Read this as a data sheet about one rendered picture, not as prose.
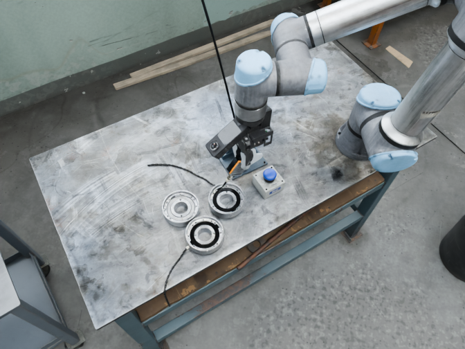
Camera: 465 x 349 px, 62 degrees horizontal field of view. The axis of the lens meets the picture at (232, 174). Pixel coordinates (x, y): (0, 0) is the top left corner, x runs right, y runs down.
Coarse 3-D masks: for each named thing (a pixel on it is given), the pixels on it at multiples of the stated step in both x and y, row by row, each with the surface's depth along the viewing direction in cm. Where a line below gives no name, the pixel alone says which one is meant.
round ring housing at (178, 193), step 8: (176, 192) 112; (184, 192) 113; (168, 200) 112; (176, 200) 112; (184, 200) 112; (192, 200) 112; (176, 208) 114; (168, 216) 109; (176, 216) 109; (184, 216) 109; (192, 216) 110; (176, 224) 108; (184, 224) 108
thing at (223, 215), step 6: (216, 186) 114; (228, 186) 115; (234, 186) 115; (210, 192) 112; (222, 192) 114; (228, 192) 114; (240, 192) 114; (210, 198) 112; (222, 198) 115; (228, 198) 116; (234, 198) 113; (210, 204) 110; (222, 204) 111; (234, 204) 111; (240, 204) 111; (216, 210) 109; (240, 210) 110; (222, 216) 110; (228, 216) 110; (234, 216) 111
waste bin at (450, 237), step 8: (464, 216) 173; (456, 224) 181; (464, 224) 169; (448, 232) 189; (456, 232) 176; (464, 232) 168; (448, 240) 183; (456, 240) 175; (464, 240) 169; (440, 248) 191; (448, 248) 182; (456, 248) 176; (464, 248) 170; (440, 256) 190; (448, 256) 183; (456, 256) 177; (464, 256) 172; (448, 264) 185; (456, 264) 179; (464, 264) 174; (456, 272) 182; (464, 272) 178; (464, 280) 183
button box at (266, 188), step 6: (258, 174) 115; (258, 180) 114; (264, 180) 114; (276, 180) 114; (282, 180) 114; (258, 186) 115; (264, 186) 113; (270, 186) 113; (276, 186) 113; (282, 186) 116; (264, 192) 113; (270, 192) 114; (276, 192) 116; (264, 198) 115
